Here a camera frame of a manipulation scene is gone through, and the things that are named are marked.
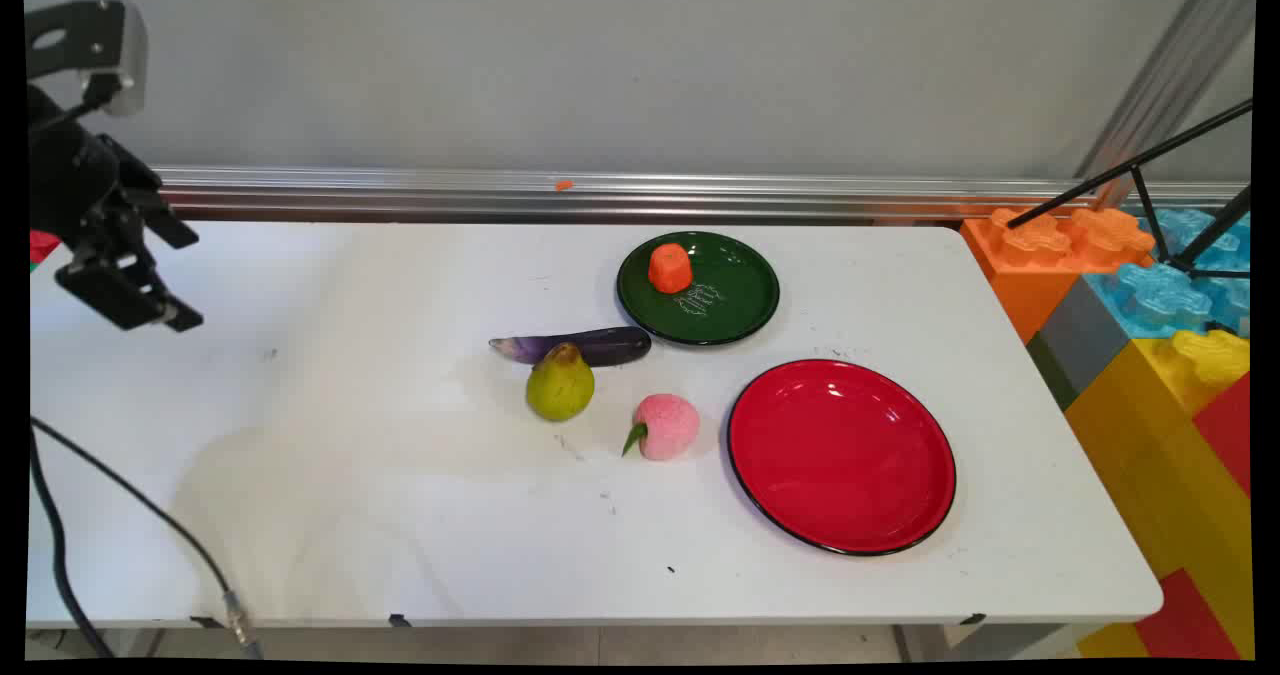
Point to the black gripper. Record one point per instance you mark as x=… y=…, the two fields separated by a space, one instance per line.
x=70 y=180

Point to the orange giant toy block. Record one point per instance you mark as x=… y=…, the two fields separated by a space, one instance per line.
x=1030 y=255

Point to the red giant toy block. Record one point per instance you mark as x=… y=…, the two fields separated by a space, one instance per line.
x=1228 y=425
x=1190 y=620

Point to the pink toy peach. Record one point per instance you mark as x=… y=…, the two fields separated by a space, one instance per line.
x=668 y=427

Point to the red enamel plate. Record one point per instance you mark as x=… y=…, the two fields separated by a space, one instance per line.
x=840 y=455

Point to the aluminium frame post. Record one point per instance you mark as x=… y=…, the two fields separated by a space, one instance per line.
x=1170 y=75

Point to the aluminium rail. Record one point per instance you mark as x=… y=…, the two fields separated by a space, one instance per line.
x=700 y=195

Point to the purple toy eggplant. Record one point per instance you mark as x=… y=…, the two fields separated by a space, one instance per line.
x=615 y=345

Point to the black tripod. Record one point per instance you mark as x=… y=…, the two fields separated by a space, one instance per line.
x=1150 y=160

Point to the orange toy fruit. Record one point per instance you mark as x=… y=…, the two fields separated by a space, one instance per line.
x=669 y=268

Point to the grey giant toy block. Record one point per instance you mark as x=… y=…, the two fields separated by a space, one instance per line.
x=1085 y=340

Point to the blue giant toy block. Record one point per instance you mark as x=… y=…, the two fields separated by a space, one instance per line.
x=1160 y=300

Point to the red and green object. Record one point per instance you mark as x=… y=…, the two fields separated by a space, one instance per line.
x=42 y=247

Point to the yellow giant toy block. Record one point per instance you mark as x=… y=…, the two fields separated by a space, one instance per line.
x=1150 y=475

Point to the green toy pear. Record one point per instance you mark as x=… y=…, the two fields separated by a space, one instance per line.
x=560 y=387

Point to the green enamel plate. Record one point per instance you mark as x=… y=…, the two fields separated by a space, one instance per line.
x=735 y=300

